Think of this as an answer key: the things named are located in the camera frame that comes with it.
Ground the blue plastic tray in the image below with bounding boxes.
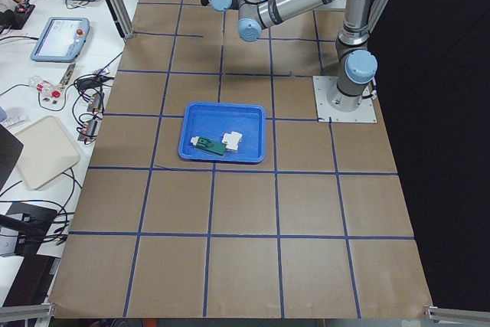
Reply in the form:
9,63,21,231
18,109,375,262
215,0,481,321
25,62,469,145
178,102,266,164

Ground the beige plastic tray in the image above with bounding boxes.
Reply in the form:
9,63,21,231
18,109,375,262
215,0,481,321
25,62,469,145
15,116,80,190

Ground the near blue teach pendant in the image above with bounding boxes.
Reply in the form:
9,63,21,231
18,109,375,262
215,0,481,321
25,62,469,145
30,17,90,63

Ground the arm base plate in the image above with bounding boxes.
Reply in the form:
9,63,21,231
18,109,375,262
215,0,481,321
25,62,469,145
312,76,377,123

